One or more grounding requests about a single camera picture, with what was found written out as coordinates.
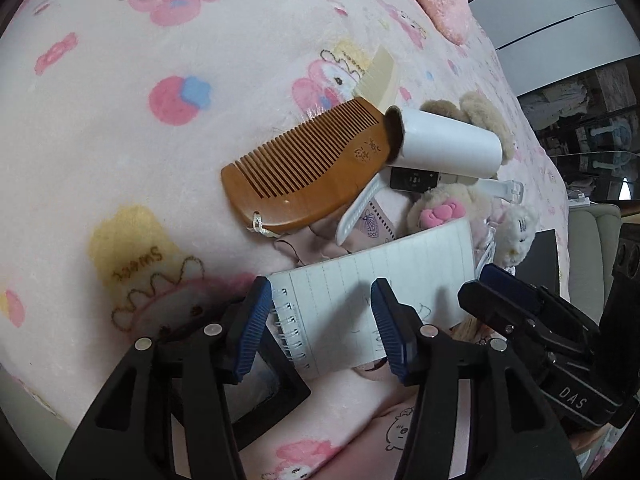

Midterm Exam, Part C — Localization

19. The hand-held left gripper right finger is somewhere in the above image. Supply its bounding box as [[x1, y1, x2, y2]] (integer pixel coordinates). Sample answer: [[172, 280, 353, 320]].
[[370, 277, 581, 480]]

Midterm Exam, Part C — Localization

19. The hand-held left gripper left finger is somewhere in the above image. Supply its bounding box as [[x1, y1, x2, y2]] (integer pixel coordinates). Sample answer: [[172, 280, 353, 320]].
[[56, 276, 273, 480]]

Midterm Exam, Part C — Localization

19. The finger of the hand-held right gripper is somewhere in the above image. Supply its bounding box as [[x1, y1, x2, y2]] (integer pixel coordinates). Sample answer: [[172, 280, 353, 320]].
[[479, 262, 601, 346], [457, 282, 596, 366]]

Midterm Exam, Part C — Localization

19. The black cardboard box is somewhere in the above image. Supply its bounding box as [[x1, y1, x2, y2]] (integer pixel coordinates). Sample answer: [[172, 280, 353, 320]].
[[515, 228, 561, 296]]

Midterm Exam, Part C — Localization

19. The white spiral notebook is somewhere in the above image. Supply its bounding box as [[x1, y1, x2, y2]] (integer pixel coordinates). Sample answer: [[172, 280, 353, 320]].
[[269, 218, 476, 380]]

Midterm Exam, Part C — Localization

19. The pink cloth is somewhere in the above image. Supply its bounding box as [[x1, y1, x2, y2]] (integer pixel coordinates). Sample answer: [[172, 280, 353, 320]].
[[272, 220, 351, 268]]

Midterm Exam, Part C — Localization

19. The white cat plush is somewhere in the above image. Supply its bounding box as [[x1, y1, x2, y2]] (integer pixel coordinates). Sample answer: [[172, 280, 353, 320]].
[[492, 202, 541, 266]]

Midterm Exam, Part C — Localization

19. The black framed mirror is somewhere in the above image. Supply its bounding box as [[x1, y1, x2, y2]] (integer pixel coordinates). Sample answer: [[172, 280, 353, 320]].
[[220, 330, 312, 453]]

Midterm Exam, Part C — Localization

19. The beige plush with pink bow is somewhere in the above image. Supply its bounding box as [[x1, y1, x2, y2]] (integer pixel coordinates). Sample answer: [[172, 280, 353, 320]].
[[406, 182, 496, 233]]

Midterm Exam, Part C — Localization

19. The beige chair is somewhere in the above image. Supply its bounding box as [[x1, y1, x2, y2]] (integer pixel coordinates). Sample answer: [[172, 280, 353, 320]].
[[569, 202, 623, 326]]

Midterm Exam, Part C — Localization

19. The white cylinder roll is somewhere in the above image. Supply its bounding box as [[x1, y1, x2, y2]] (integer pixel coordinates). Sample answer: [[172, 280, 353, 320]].
[[384, 106, 503, 180]]

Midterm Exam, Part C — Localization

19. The brown fluffy plush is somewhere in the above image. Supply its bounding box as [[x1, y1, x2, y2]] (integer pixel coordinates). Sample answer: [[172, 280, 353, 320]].
[[419, 91, 516, 166]]

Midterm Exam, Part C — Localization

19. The brown wooden comb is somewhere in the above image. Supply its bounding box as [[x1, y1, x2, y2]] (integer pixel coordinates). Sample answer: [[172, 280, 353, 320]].
[[221, 97, 396, 238]]

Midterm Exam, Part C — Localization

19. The dark glass cabinet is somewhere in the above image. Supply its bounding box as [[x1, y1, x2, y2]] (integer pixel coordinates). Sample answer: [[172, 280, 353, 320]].
[[517, 50, 640, 201]]

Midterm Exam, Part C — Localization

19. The pink printed blanket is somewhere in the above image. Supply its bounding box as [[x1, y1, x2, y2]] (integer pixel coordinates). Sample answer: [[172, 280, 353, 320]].
[[0, 0, 571, 480]]

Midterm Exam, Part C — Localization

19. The cream comb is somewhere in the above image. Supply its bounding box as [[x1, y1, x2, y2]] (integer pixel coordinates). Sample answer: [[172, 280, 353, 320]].
[[352, 45, 401, 111]]

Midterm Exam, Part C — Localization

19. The white wardrobe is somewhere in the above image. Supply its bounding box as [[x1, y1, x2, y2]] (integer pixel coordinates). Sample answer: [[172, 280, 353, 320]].
[[467, 0, 640, 96]]

